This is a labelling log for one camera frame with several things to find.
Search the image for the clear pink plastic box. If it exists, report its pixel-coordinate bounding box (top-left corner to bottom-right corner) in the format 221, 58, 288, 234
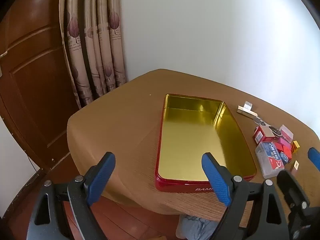
279, 124, 294, 140

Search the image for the brown wooden door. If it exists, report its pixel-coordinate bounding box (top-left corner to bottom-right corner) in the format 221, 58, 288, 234
0, 0, 83, 170

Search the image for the red tin box gold interior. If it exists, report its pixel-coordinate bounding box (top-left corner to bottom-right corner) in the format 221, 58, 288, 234
154, 94, 257, 193

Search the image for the red rectangular block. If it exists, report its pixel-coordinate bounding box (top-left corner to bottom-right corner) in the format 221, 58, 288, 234
276, 145, 293, 160

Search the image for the beige leaf-print curtain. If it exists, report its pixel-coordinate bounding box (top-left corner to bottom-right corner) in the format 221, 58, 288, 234
58, 0, 129, 109

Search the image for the magenta block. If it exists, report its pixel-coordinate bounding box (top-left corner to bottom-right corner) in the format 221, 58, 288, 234
277, 137, 293, 148

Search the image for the person's jeans leg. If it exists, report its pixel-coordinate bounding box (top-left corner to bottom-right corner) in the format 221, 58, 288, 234
175, 214, 220, 240

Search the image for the small red cardboard box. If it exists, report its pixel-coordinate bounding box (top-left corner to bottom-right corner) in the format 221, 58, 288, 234
253, 126, 274, 145

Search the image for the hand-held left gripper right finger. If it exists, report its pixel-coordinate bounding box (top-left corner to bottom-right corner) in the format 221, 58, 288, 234
201, 152, 290, 240

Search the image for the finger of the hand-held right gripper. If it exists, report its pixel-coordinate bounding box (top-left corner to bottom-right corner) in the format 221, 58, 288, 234
277, 169, 310, 210
308, 147, 320, 173

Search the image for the clear plastic box blue-red label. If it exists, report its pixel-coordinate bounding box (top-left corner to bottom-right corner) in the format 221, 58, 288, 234
255, 141, 285, 179

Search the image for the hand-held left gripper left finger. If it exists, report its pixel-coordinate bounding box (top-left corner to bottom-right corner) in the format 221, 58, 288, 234
27, 151, 117, 240

